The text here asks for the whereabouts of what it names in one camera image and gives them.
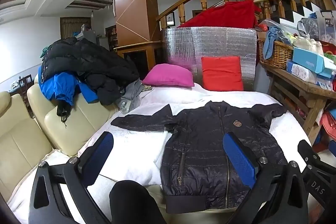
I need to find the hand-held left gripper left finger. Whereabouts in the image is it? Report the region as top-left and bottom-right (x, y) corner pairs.
(28, 132), (114, 224)

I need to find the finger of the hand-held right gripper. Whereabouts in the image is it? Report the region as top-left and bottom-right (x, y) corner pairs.
(298, 139), (321, 175)

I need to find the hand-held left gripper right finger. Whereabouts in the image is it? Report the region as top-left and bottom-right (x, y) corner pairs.
(223, 132), (309, 224)

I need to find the dark quilted zip jacket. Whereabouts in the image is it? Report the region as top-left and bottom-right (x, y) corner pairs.
(111, 100), (289, 214)

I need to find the white blanket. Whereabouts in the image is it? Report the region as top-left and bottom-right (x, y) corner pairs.
(8, 81), (313, 224)

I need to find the person's black trouser leg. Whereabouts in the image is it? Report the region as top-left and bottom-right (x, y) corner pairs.
(109, 180), (167, 224)

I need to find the wooden table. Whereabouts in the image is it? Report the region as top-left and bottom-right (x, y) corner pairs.
(259, 59), (336, 146)

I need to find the grey cloth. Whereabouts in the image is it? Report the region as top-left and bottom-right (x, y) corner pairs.
(115, 80), (154, 115)

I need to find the blue jacket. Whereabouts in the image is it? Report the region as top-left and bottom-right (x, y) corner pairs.
(38, 65), (100, 106)

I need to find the cream leather sofa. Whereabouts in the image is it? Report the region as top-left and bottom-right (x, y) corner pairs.
(0, 74), (118, 202)

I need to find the white patterned tissue pack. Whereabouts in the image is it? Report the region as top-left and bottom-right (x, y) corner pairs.
(286, 60), (318, 84)

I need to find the red pillow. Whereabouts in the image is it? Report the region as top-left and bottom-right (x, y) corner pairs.
(201, 55), (244, 92)

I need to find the pile of black jackets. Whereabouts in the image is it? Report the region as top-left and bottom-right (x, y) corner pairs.
(41, 37), (140, 106)

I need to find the blue tissue box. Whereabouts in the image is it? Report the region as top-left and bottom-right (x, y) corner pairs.
(292, 47), (336, 80)

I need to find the wicker basket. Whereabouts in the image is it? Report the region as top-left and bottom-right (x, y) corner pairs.
(257, 38), (294, 70)

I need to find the pink pillow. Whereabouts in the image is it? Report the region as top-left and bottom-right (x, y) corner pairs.
(142, 63), (195, 88)

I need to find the cream fabric bag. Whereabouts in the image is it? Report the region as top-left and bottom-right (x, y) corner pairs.
(293, 37), (324, 56)

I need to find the green cloth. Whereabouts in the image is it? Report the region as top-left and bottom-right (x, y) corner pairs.
(39, 46), (51, 59)

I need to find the grey refrigerator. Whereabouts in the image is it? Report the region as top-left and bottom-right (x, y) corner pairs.
(83, 29), (107, 51)

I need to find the silver foil insulation panel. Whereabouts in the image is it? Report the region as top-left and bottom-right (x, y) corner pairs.
(161, 27), (258, 92)

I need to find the blue cloth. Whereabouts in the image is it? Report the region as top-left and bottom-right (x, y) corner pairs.
(263, 27), (292, 60)

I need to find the white printed box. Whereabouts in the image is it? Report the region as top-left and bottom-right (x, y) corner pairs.
(314, 10), (336, 42)

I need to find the red blanket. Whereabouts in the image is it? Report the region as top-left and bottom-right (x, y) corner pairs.
(177, 0), (261, 29)

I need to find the wooden pillar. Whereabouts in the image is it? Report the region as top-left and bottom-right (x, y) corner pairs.
(113, 0), (162, 50)

